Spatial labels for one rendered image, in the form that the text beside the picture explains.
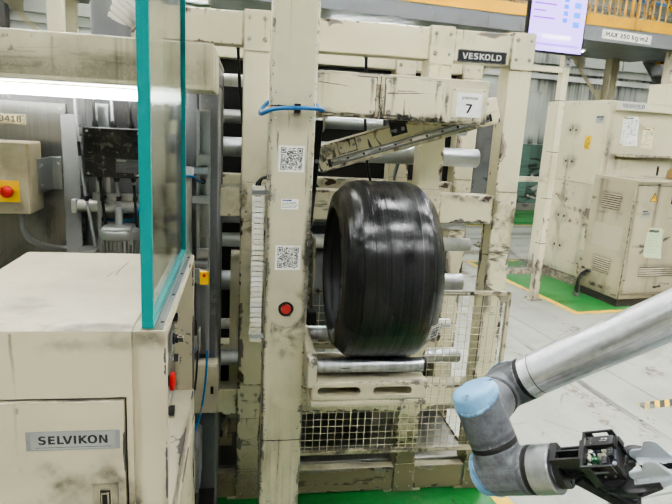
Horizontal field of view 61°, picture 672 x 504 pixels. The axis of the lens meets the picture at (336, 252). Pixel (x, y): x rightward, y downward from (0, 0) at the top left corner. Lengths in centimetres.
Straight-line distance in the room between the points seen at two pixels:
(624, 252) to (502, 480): 511
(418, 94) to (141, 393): 136
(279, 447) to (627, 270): 482
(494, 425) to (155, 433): 61
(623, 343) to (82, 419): 96
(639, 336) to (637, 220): 504
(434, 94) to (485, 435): 121
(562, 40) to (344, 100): 404
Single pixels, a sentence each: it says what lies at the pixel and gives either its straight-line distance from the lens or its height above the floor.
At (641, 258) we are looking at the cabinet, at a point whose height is 49.
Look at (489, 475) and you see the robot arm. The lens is 120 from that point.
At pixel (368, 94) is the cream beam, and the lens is 196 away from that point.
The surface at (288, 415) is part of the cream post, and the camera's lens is 190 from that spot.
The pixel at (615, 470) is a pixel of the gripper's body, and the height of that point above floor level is 109.
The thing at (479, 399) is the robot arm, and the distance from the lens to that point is 115.
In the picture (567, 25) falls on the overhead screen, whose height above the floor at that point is 257.
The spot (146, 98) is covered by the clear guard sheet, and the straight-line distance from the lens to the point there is 94.
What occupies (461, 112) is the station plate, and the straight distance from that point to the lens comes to 205.
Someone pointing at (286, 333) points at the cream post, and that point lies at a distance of 178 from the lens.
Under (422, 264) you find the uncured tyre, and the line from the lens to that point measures 159.
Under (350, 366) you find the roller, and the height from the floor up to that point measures 91.
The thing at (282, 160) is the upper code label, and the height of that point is 150.
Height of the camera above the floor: 162
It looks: 13 degrees down
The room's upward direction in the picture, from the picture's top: 3 degrees clockwise
